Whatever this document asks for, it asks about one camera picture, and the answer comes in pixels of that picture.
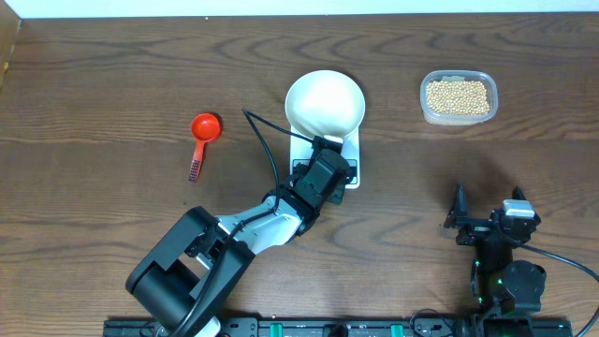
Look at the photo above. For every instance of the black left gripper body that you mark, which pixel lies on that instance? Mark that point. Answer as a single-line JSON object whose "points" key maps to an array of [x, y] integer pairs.
{"points": [[332, 195]]}

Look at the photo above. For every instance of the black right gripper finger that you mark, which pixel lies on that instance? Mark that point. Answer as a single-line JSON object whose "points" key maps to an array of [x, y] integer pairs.
{"points": [[517, 194], [457, 216]]}

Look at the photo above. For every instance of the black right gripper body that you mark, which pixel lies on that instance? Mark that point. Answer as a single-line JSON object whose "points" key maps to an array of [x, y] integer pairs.
{"points": [[474, 235]]}

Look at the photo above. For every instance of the red plastic measuring scoop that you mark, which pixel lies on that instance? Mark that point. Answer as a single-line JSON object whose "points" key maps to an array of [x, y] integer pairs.
{"points": [[205, 128]]}

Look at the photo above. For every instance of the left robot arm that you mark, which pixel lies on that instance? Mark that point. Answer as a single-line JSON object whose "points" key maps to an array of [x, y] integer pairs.
{"points": [[185, 279]]}

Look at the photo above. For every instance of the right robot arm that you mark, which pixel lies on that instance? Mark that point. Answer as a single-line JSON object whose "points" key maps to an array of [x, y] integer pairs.
{"points": [[508, 291]]}

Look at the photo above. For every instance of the white digital kitchen scale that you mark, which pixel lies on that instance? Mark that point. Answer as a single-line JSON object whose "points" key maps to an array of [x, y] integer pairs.
{"points": [[301, 151]]}

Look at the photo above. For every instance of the white ceramic bowl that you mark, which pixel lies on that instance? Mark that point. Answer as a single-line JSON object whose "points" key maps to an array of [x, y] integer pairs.
{"points": [[325, 103]]}

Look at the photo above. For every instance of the clear plastic container of beans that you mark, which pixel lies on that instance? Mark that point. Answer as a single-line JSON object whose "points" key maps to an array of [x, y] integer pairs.
{"points": [[458, 97]]}

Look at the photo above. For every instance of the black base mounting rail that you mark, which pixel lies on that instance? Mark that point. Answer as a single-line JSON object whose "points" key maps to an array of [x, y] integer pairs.
{"points": [[420, 326]]}

